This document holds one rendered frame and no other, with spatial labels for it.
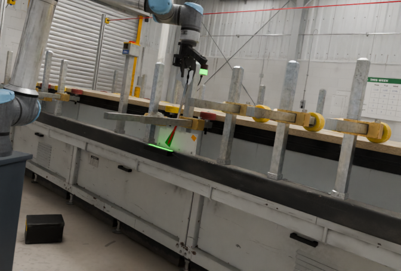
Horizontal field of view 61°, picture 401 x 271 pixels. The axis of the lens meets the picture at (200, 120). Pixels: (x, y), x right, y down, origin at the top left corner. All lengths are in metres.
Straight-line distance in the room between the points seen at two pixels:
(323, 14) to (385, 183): 8.28
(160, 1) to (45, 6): 0.57
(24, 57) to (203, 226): 1.21
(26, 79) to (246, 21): 9.24
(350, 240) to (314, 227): 0.12
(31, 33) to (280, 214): 1.33
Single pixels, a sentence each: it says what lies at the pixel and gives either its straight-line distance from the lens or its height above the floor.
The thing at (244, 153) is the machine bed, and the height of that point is 0.74.
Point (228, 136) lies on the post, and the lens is 1.47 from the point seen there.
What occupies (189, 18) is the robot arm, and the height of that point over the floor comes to 1.31.
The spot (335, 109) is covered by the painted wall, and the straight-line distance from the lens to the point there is 8.88.
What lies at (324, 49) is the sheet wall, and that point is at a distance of 9.25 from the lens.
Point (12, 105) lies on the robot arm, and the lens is 1.67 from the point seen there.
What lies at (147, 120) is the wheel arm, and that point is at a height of 0.85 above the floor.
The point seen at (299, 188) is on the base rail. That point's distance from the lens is 1.30.
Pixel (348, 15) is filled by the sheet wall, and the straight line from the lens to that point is 9.27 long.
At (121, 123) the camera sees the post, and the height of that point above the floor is 0.76.
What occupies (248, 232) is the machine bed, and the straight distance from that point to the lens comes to 1.77.
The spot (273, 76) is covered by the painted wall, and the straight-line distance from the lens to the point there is 9.71.
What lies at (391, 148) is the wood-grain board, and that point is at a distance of 1.39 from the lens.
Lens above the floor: 0.95
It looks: 3 degrees down
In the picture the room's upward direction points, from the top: 9 degrees clockwise
